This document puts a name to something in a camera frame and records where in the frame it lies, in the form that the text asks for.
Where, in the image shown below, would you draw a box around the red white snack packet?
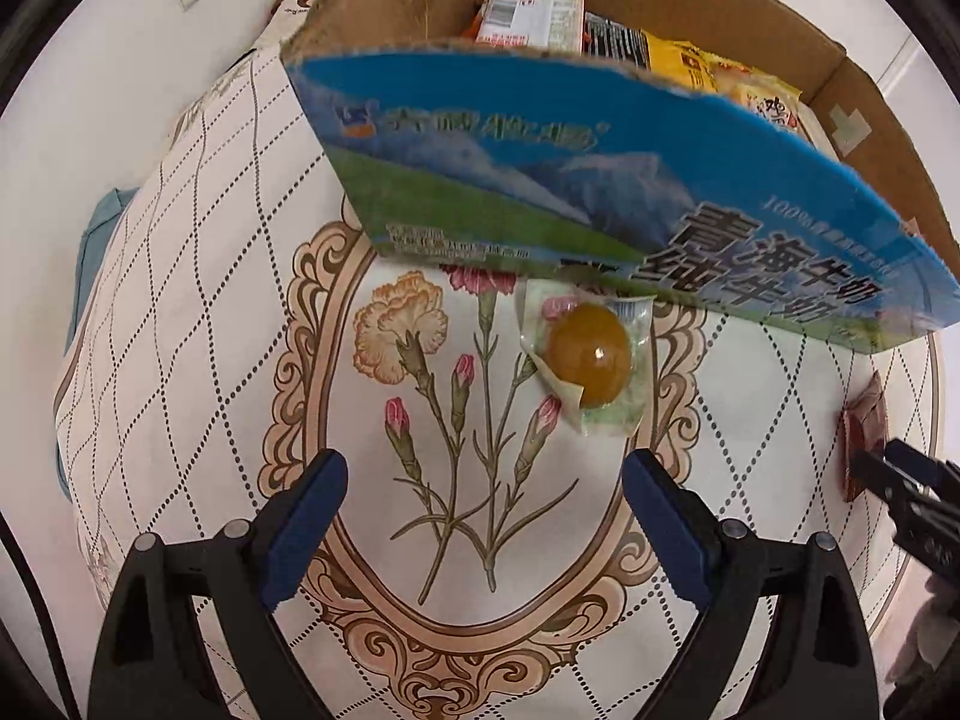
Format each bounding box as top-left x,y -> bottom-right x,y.
474,0 -> 590,53

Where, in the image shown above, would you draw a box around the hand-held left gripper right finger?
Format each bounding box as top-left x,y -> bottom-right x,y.
621,448 -> 878,720

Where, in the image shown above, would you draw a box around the beige snack packet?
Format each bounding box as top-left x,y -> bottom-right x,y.
709,64 -> 815,143

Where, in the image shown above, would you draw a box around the blue bed sheet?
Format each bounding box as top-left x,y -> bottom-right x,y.
56,187 -> 136,503

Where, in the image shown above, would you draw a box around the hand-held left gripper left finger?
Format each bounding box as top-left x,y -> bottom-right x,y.
88,448 -> 350,720

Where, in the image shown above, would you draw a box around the cardboard box with blue print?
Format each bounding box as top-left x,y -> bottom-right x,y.
279,0 -> 960,355

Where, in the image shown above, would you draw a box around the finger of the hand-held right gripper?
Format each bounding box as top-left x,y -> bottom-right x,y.
883,438 -> 960,494
853,450 -> 914,512

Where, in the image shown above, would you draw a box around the black grey snack packet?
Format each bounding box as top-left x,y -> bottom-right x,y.
581,11 -> 653,68

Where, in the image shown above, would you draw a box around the clear packet with brown egg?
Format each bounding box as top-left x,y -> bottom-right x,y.
517,279 -> 653,437

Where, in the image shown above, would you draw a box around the brown snack packet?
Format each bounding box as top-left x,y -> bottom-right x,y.
841,373 -> 892,502

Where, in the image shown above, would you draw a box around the floral quilted blanket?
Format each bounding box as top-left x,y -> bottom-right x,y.
52,52 -> 946,720

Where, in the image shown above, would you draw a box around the yellow snack packet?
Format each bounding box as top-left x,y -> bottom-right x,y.
645,31 -> 721,95

